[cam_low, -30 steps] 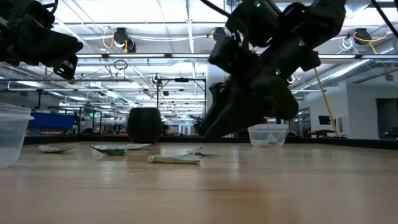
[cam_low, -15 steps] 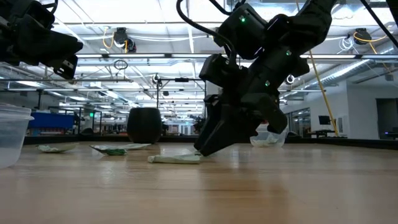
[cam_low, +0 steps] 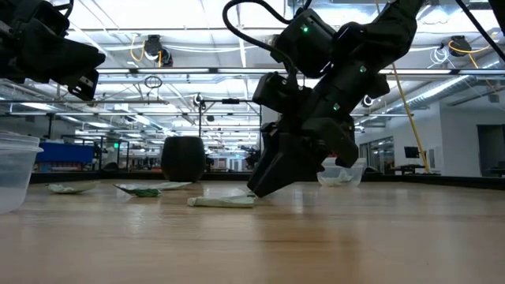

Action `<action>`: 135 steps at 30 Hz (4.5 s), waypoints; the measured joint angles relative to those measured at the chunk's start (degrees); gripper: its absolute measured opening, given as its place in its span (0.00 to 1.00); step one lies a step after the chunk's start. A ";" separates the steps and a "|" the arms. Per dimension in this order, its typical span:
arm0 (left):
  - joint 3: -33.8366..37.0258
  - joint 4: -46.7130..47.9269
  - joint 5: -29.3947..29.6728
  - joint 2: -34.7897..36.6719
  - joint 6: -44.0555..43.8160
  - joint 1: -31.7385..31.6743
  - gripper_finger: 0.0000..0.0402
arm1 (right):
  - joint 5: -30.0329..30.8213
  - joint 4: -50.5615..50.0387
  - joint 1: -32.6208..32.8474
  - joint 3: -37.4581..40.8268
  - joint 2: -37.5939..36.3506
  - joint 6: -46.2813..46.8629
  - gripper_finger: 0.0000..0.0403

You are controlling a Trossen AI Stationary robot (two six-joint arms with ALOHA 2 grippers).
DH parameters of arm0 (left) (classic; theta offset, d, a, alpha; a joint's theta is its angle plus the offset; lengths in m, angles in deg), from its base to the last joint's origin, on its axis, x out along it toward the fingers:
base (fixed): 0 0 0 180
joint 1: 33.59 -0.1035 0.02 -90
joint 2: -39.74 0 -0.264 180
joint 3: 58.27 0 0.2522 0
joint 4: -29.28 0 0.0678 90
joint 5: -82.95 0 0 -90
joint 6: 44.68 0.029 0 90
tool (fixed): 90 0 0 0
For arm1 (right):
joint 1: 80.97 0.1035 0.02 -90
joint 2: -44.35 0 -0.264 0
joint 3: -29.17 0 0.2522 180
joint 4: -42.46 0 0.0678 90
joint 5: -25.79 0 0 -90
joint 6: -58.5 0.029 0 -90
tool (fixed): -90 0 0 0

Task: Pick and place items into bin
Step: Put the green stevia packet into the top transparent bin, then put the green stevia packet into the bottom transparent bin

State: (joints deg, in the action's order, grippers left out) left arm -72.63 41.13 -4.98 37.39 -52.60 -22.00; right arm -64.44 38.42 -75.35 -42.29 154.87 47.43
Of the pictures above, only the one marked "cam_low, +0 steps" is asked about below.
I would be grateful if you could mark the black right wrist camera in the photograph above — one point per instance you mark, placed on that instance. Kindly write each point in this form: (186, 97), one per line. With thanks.
(278, 92)

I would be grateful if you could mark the large white sauce packet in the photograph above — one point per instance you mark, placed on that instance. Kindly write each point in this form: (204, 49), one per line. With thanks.
(221, 202)

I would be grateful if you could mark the black background robot arm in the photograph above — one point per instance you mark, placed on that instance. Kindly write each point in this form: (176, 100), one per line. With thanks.
(252, 158)

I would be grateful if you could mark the white building pillar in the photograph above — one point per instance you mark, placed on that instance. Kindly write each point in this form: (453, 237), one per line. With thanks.
(267, 116)

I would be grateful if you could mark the silver ventilation duct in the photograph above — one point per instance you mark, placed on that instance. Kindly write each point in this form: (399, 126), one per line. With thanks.
(434, 92)

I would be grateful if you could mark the black table frame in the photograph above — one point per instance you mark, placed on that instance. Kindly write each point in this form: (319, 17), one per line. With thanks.
(434, 179)

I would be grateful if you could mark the small black monitor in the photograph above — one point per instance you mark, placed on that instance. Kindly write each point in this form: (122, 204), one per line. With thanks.
(412, 152)

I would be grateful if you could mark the large blue bin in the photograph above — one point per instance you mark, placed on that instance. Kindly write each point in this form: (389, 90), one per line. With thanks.
(65, 153)

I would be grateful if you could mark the black metal gantry frame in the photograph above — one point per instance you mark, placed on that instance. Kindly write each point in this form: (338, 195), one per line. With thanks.
(230, 101)

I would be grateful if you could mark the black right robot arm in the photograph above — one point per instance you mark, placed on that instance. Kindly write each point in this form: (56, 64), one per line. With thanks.
(378, 35)

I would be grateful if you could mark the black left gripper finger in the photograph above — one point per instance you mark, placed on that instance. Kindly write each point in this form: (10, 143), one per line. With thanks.
(79, 57)
(83, 84)

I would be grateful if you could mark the long ceiling light bar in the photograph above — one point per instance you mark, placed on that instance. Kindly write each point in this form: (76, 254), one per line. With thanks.
(177, 71)

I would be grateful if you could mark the dark glass door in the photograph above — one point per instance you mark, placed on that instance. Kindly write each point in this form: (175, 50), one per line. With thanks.
(492, 150)

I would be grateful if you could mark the clear plastic deli container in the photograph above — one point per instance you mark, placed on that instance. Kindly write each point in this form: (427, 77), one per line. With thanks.
(357, 175)
(17, 173)

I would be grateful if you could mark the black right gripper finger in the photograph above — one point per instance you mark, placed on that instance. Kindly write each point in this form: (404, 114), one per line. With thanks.
(335, 136)
(284, 165)

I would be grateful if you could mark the dark green ceramic cup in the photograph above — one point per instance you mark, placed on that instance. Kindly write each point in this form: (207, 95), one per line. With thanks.
(183, 159)

